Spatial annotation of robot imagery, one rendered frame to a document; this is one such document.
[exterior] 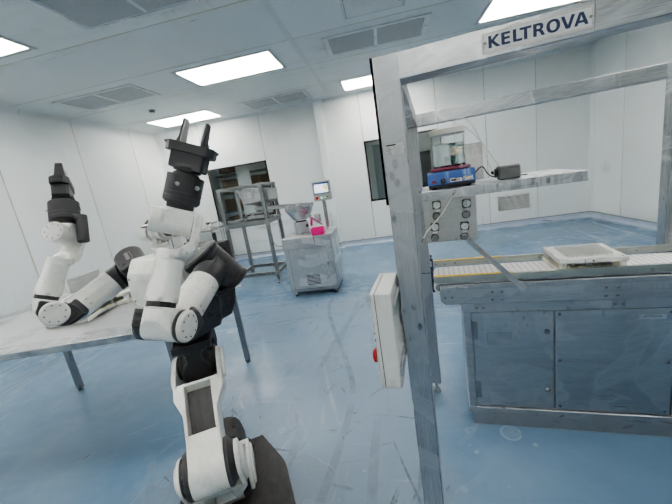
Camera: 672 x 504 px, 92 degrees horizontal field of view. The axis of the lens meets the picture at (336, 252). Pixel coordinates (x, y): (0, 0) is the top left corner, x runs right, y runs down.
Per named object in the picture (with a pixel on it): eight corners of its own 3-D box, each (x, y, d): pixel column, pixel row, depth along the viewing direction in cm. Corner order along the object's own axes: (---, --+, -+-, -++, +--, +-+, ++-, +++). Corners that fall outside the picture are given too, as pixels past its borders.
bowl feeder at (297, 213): (286, 237, 410) (280, 208, 402) (293, 232, 445) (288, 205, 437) (323, 232, 402) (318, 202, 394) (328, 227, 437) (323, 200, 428)
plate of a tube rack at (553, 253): (559, 264, 138) (559, 260, 138) (542, 250, 161) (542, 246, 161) (629, 260, 131) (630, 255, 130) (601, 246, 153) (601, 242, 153)
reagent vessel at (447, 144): (432, 169, 144) (428, 125, 140) (431, 169, 158) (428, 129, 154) (468, 163, 140) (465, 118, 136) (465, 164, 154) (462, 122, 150)
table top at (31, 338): (-147, 386, 150) (-150, 379, 150) (48, 301, 258) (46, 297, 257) (172, 334, 152) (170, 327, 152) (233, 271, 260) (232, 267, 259)
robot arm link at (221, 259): (212, 302, 101) (229, 273, 111) (231, 292, 97) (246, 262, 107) (182, 278, 96) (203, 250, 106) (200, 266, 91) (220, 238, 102)
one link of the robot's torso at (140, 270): (200, 310, 143) (180, 232, 135) (259, 315, 127) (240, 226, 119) (135, 344, 117) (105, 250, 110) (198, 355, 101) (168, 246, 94)
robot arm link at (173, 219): (154, 184, 76) (145, 231, 76) (203, 196, 81) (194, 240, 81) (157, 185, 86) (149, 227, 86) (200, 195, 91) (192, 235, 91)
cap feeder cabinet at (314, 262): (291, 298, 412) (280, 240, 396) (302, 283, 466) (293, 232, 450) (340, 293, 401) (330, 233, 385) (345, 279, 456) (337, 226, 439)
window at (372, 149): (371, 201, 649) (363, 141, 624) (371, 201, 650) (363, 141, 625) (442, 191, 625) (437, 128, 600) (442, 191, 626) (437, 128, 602)
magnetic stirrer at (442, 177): (428, 191, 143) (426, 170, 141) (428, 187, 163) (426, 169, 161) (476, 184, 137) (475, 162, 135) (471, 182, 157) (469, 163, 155)
